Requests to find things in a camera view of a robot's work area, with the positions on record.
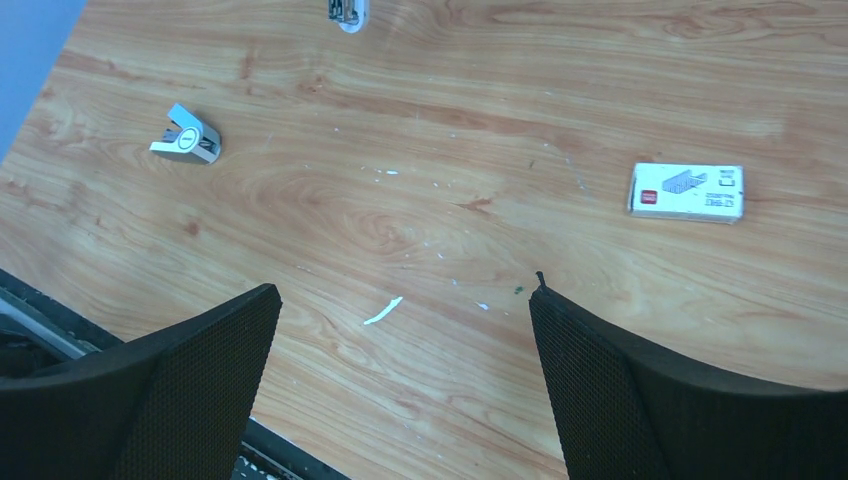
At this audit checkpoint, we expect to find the white staple box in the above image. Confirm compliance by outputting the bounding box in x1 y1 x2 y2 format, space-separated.
627 163 745 224

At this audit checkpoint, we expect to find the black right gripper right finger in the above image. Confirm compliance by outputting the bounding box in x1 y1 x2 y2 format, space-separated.
529 283 847 479

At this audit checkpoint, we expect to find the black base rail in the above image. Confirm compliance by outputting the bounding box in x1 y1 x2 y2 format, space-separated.
0 268 352 480

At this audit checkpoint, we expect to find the white paper scrap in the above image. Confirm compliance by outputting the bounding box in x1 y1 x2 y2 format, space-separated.
363 296 404 325

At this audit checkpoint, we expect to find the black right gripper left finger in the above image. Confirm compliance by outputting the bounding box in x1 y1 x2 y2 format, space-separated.
0 282 284 480

